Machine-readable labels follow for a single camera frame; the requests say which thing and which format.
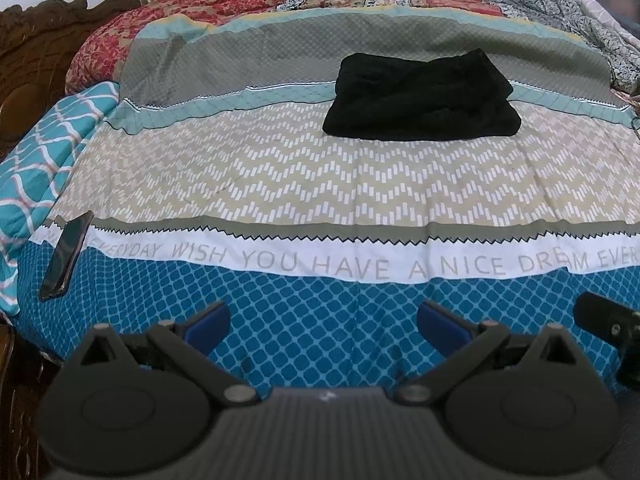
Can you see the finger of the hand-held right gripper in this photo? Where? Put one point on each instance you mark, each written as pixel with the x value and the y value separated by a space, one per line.
pixel 600 316

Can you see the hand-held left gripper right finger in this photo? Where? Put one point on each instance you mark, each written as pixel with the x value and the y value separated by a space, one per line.
pixel 441 323

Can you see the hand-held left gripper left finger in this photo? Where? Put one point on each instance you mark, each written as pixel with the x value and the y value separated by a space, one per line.
pixel 208 325

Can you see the black pants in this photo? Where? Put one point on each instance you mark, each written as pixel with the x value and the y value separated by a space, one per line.
pixel 422 95

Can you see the black smartphone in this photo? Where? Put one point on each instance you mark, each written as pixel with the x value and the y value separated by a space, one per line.
pixel 66 256

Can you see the patterned bed sheet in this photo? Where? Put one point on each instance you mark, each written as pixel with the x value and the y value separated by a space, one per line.
pixel 320 200

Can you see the teal lattice pillow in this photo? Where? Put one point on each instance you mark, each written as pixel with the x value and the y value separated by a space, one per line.
pixel 45 160

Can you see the floral patchwork quilt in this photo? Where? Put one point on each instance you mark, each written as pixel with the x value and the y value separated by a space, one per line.
pixel 250 0

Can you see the carved wooden headboard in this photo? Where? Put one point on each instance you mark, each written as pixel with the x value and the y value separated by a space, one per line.
pixel 40 40

